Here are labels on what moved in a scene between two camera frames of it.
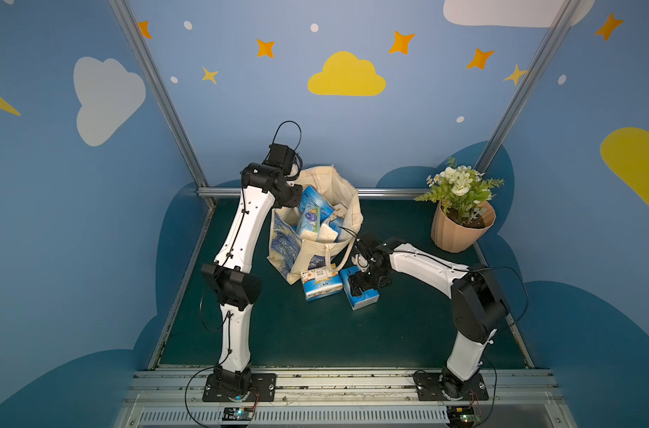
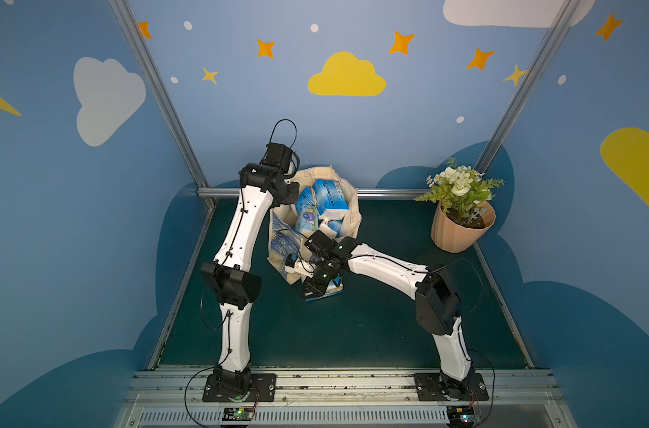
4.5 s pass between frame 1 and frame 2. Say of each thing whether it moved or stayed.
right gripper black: moved
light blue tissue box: stayed
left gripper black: stayed
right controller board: stayed
